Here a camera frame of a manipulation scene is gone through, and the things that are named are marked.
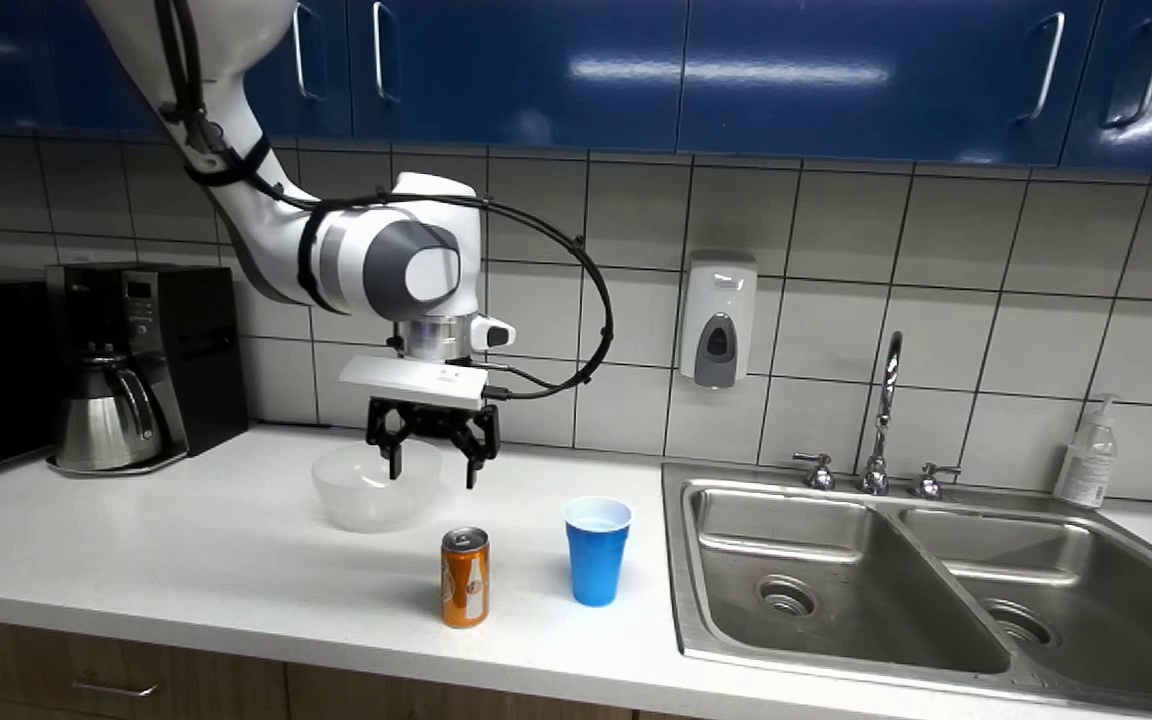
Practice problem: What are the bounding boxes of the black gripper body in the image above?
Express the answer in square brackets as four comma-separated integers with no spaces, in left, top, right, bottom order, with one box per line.
[366,395,502,450]

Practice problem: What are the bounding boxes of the orange fanta can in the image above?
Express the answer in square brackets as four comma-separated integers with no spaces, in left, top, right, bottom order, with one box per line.
[442,527,489,627]

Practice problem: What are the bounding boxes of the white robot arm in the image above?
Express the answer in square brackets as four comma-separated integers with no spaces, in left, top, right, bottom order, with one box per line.
[85,0,514,484]

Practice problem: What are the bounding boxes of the clear plastic bowl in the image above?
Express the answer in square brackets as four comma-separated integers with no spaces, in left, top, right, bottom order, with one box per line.
[314,440,450,533]

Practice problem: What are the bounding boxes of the blue plastic cup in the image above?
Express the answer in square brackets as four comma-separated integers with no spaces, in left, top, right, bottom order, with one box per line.
[565,501,633,609]

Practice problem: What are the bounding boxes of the black coffee maker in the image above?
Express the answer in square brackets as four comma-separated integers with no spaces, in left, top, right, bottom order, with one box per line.
[48,262,250,471]

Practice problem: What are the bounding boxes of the steel coffee carafe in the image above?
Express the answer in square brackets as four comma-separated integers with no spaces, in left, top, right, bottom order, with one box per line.
[54,352,164,476]

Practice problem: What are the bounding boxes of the chrome sink faucet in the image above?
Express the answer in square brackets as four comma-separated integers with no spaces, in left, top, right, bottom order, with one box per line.
[794,331,960,501]

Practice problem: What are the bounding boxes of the stainless steel double sink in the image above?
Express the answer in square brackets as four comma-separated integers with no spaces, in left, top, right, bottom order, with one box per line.
[659,468,1152,711]

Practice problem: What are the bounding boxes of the wooden lower drawers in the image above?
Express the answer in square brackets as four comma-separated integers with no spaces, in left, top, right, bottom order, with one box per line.
[0,625,672,720]

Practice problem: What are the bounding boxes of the clear soap bottle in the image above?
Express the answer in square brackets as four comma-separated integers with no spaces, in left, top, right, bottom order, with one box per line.
[1055,399,1116,507]

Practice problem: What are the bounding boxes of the blue upper cabinets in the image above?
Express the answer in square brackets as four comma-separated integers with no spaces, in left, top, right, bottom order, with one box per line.
[0,0,1152,175]

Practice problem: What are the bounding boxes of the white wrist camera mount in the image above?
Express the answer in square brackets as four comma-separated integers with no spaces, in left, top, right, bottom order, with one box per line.
[339,314,516,412]

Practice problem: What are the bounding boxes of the white wall soap dispenser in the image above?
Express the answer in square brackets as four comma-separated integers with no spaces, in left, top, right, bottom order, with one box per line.
[681,255,758,389]

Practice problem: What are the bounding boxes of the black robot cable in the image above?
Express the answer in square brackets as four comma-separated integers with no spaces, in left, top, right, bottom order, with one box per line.
[153,0,621,403]

